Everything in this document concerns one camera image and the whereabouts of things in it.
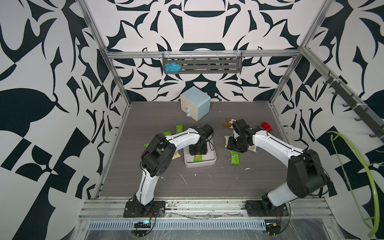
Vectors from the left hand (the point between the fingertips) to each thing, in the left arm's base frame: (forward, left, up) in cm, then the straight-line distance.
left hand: (199, 150), depth 93 cm
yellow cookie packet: (-3, +14, -1) cm, 14 cm away
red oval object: (+16, -48, 0) cm, 51 cm away
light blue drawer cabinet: (+27, -1, +14) cm, 30 cm away
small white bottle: (+27, +6, +6) cm, 28 cm away
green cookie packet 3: (+17, +12, -1) cm, 21 cm away
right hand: (0, -17, +6) cm, 18 cm away
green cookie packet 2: (-5, +1, +1) cm, 5 cm away
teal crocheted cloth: (+38, +15, +33) cm, 52 cm away
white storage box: (-7, -5, +1) cm, 9 cm away
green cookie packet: (-6, -21, -1) cm, 22 cm away
